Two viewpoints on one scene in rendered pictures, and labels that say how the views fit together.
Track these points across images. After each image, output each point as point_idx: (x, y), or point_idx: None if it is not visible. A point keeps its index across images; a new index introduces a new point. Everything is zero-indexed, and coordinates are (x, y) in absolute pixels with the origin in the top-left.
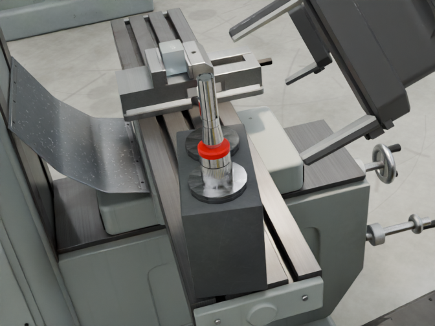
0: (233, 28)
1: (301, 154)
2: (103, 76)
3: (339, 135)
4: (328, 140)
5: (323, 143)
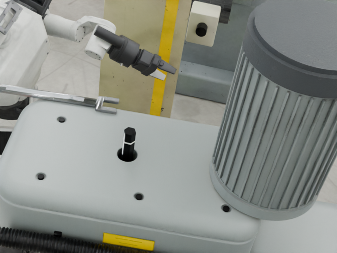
0: (175, 68)
1: (164, 77)
2: None
3: (158, 70)
4: (159, 73)
5: (160, 74)
